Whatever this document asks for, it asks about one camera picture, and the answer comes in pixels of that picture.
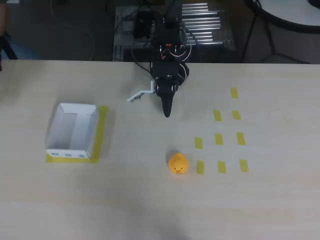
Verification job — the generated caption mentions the yellow rubber duck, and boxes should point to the yellow rubber duck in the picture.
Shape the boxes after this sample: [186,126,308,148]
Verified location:
[167,152,190,177]

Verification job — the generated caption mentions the white cardboard box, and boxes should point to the white cardboard box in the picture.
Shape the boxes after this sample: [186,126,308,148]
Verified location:
[45,102,100,160]

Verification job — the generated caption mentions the wide yellow tape strip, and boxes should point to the wide yellow tape strip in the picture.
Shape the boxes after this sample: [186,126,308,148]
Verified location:
[91,104,110,165]

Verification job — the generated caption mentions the black table stand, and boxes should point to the black table stand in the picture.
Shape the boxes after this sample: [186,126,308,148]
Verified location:
[241,4,312,64]

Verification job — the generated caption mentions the narrow yellow tape strip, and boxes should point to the narrow yellow tape strip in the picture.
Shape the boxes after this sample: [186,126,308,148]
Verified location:
[45,153,100,165]

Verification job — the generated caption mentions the round white table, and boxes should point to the round white table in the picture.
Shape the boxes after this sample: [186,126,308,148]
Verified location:
[244,0,320,33]

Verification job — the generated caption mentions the black bar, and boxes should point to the black bar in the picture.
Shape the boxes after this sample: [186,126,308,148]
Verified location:
[0,32,19,61]

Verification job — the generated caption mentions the white camera bracket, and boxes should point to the white camera bracket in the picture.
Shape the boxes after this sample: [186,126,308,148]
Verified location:
[126,80,155,103]

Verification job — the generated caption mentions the black cable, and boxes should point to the black cable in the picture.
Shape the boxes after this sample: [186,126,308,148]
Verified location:
[130,46,154,76]

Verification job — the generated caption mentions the red and white wires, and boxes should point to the red and white wires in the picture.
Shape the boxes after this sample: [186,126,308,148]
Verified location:
[159,23,193,79]

